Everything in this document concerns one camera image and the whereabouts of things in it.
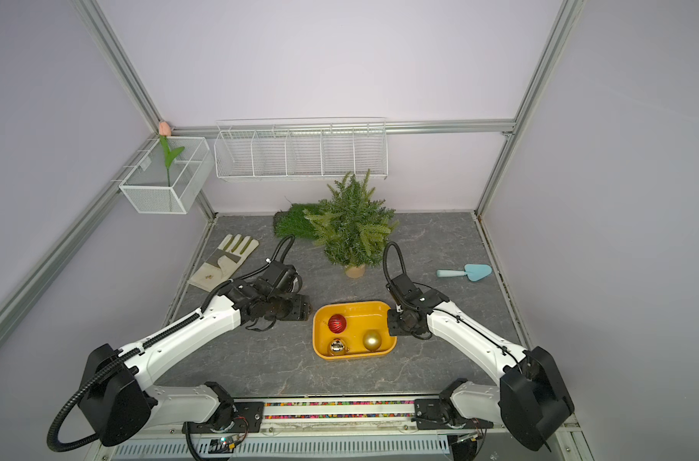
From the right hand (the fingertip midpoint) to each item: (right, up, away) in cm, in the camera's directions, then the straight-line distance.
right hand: (396, 323), depth 84 cm
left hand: (-28, +4, -4) cm, 28 cm away
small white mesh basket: (-69, +39, -7) cm, 80 cm away
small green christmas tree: (-13, +29, -5) cm, 32 cm away
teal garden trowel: (+31, +13, +19) cm, 39 cm away
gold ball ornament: (-7, -4, -1) cm, 9 cm away
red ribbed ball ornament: (-18, -1, +3) cm, 18 cm away
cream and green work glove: (-62, +15, +20) cm, 67 cm away
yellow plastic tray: (-11, 0, +7) cm, 13 cm away
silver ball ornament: (-17, -5, -2) cm, 18 cm away
